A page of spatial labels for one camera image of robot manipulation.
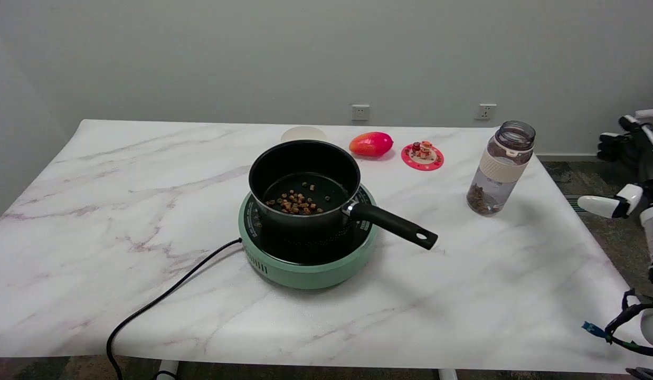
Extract black cooker power cord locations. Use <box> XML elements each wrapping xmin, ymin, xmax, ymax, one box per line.
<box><xmin>106</xmin><ymin>238</ymin><xmax>243</xmax><ymax>380</ymax></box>

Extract red orange mango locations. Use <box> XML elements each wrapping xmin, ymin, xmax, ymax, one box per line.
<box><xmin>349</xmin><ymin>131</ymin><xmax>394</xmax><ymax>158</ymax></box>

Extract green induction cooker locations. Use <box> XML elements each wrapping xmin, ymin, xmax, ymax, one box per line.
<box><xmin>238</xmin><ymin>183</ymin><xmax>380</xmax><ymax>290</ymax></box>

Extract black saucepan with handle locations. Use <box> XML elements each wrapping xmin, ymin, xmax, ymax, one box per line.
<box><xmin>248</xmin><ymin>139</ymin><xmax>439</xmax><ymax>251</ymax></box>

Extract pink coaster with figurine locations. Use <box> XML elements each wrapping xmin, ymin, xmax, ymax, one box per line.
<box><xmin>401</xmin><ymin>140</ymin><xmax>444</xmax><ymax>172</ymax></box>

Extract brown food pieces in pan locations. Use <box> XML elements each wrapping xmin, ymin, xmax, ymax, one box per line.
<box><xmin>265</xmin><ymin>182</ymin><xmax>332</xmax><ymax>215</ymax></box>

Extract clear bottle with white band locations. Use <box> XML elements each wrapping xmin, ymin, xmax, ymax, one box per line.
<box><xmin>466</xmin><ymin>120</ymin><xmax>536</xmax><ymax>217</ymax></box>

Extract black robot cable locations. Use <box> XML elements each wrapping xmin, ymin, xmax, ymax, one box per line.
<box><xmin>582</xmin><ymin>288</ymin><xmax>653</xmax><ymax>358</ymax></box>

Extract white round lid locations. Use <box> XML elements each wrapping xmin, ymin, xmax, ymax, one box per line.
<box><xmin>280</xmin><ymin>126</ymin><xmax>328</xmax><ymax>143</ymax></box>

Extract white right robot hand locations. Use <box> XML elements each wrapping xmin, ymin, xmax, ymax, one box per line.
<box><xmin>578</xmin><ymin>108</ymin><xmax>653</xmax><ymax>220</ymax></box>

